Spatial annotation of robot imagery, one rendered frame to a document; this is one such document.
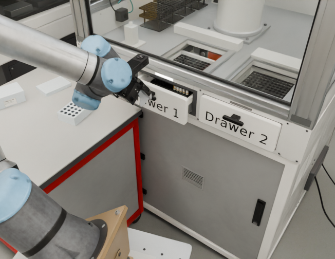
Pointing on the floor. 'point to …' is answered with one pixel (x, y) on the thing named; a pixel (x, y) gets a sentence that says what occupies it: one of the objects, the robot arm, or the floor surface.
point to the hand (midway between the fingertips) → (145, 94)
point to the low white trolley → (74, 150)
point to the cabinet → (224, 183)
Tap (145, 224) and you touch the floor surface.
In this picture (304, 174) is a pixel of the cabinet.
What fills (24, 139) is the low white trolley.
